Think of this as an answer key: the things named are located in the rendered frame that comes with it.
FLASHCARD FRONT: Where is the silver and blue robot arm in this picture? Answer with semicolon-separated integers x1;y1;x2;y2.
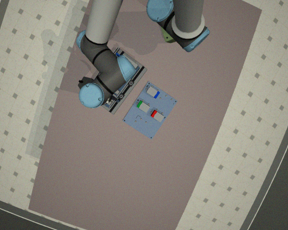
76;0;210;108

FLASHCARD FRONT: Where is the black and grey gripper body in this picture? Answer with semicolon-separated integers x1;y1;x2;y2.
78;77;113;104

